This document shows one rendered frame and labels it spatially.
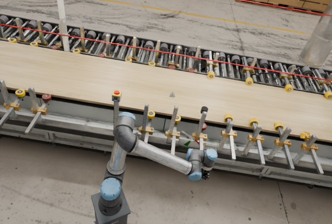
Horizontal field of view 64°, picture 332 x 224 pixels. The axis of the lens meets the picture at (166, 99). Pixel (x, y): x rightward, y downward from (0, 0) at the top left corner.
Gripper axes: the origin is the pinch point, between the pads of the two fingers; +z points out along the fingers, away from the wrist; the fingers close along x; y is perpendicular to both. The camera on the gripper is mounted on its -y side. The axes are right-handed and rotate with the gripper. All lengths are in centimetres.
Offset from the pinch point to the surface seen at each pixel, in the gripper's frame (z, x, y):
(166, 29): 83, -46, -400
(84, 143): 67, -120, -66
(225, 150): 12, 29, -42
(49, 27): 1, -201, -194
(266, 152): 20, 76, -54
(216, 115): -7, 16, -68
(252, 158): 12, 55, -37
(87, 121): 21, -111, -59
